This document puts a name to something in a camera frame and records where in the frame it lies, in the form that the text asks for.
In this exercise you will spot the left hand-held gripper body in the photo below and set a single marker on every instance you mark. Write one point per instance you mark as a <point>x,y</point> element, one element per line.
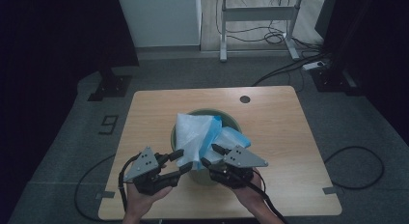
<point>143,166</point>

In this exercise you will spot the person's right hand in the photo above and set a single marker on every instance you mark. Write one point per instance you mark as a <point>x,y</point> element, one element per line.
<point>254,195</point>

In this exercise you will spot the white cabinet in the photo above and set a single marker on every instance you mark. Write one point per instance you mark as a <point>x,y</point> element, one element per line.
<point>159,18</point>

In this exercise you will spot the green round trash bin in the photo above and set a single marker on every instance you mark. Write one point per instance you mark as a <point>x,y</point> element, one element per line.
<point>202,177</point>

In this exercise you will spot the black stand base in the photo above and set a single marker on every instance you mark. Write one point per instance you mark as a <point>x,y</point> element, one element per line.
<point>111,87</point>
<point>332,80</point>

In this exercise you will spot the white power strip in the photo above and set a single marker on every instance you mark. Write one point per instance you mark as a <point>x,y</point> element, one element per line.
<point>313,65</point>

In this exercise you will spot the white desk frame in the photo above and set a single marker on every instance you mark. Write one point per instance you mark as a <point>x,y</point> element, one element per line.
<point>257,14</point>

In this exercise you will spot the grey tape piece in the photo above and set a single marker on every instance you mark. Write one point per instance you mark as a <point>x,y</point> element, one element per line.
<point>332,190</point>
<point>105,194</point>

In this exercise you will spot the round black table grommet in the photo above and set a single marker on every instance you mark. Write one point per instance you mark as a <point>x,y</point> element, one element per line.
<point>244,99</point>

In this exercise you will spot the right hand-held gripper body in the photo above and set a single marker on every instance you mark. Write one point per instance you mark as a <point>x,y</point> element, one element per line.
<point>241,159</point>

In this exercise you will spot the dark curtain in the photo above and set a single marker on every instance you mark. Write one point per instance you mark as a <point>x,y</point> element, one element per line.
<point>48,56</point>
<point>379,56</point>

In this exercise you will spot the person's left hand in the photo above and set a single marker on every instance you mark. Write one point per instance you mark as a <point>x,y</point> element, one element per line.
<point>140,203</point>

